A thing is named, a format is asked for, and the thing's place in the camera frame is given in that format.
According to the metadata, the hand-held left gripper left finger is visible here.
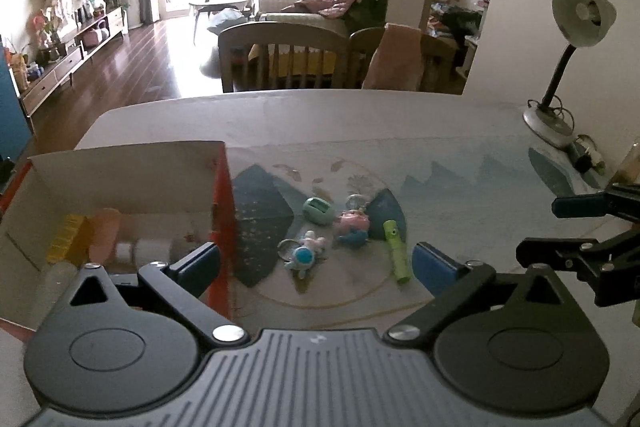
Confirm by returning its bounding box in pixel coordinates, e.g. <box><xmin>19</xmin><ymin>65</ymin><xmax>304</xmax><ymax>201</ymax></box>
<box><xmin>70</xmin><ymin>243</ymin><xmax>248</xmax><ymax>350</ymax></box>

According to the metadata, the red cardboard box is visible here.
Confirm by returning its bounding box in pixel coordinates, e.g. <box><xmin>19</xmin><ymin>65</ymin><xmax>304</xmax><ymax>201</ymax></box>
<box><xmin>0</xmin><ymin>142</ymin><xmax>238</xmax><ymax>333</ymax></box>

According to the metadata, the wooden tv cabinet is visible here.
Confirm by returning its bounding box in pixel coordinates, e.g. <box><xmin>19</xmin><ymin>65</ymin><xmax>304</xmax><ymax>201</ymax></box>
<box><xmin>20</xmin><ymin>6</ymin><xmax>126</xmax><ymax>118</ymax></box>

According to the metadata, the teal round pencil sharpener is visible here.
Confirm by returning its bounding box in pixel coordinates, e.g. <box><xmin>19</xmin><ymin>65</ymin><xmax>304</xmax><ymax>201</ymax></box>
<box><xmin>303</xmin><ymin>197</ymin><xmax>335</xmax><ymax>225</ymax></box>

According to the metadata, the pink pig toy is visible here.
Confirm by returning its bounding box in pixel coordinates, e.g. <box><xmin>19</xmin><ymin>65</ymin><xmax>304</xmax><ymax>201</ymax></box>
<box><xmin>334</xmin><ymin>194</ymin><xmax>373</xmax><ymax>250</ymax></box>

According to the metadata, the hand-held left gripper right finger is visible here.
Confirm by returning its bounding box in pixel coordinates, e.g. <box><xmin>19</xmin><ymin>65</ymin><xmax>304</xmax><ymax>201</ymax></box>
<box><xmin>385</xmin><ymin>243</ymin><xmax>571</xmax><ymax>348</ymax></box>

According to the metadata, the printed table mat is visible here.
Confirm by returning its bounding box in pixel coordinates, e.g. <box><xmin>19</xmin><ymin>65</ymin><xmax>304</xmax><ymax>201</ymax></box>
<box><xmin>225</xmin><ymin>132</ymin><xmax>608</xmax><ymax>313</ymax></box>

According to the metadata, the light sofa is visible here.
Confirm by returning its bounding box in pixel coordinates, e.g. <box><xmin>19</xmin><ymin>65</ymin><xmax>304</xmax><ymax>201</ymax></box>
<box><xmin>252</xmin><ymin>0</ymin><xmax>390</xmax><ymax>38</ymax></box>

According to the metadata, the white gooseneck desk lamp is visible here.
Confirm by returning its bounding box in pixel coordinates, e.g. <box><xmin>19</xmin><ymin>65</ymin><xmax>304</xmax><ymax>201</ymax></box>
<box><xmin>522</xmin><ymin>0</ymin><xmax>618</xmax><ymax>148</ymax></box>

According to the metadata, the blue white astronaut keychain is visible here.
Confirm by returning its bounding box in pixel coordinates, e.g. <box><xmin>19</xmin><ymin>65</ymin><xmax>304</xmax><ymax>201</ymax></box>
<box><xmin>277</xmin><ymin>229</ymin><xmax>331</xmax><ymax>280</ymax></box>

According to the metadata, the green marker pen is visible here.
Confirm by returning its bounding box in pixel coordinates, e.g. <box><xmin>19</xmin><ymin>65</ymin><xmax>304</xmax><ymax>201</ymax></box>
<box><xmin>382</xmin><ymin>219</ymin><xmax>413</xmax><ymax>285</ymax></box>

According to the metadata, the yellow carton box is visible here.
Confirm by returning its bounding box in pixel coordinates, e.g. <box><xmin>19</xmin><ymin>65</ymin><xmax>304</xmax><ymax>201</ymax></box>
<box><xmin>47</xmin><ymin>213</ymin><xmax>88</xmax><ymax>265</ymax></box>

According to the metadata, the blue cabinet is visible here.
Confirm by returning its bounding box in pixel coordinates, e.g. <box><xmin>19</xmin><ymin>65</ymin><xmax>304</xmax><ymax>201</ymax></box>
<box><xmin>0</xmin><ymin>52</ymin><xmax>34</xmax><ymax>170</ymax></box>

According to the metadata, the dark power adapter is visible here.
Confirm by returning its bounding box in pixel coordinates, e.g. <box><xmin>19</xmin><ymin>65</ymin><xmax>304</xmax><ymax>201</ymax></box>
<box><xmin>570</xmin><ymin>134</ymin><xmax>607</xmax><ymax>172</ymax></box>

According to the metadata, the pink flower plant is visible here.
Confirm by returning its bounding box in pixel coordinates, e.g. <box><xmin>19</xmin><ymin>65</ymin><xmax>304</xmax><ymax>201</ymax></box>
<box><xmin>31</xmin><ymin>9</ymin><xmax>62</xmax><ymax>58</ymax></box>

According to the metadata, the wooden dining chair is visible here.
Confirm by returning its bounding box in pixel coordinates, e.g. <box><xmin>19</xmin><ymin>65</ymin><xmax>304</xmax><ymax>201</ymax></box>
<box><xmin>217</xmin><ymin>22</ymin><xmax>351</xmax><ymax>94</ymax></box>
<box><xmin>349</xmin><ymin>24</ymin><xmax>458</xmax><ymax>95</ymax></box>

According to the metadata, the clear bottle with grey cap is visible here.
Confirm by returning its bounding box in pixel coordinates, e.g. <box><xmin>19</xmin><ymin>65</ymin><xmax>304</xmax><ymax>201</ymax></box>
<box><xmin>134</xmin><ymin>238</ymin><xmax>201</xmax><ymax>266</ymax></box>

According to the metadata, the pink heart-shaped bowl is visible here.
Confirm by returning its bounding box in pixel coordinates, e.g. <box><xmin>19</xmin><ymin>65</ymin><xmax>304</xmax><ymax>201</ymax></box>
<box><xmin>90</xmin><ymin>208</ymin><xmax>123</xmax><ymax>268</ymax></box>

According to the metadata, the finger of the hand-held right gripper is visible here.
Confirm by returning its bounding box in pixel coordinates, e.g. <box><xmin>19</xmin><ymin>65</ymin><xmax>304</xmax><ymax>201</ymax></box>
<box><xmin>515</xmin><ymin>227</ymin><xmax>640</xmax><ymax>307</ymax></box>
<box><xmin>552</xmin><ymin>184</ymin><xmax>640</xmax><ymax>224</ymax></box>

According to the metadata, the dark clothes pile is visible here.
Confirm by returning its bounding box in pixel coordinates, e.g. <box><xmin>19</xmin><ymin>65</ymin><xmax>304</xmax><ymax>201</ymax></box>
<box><xmin>430</xmin><ymin>2</ymin><xmax>483</xmax><ymax>48</ymax></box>

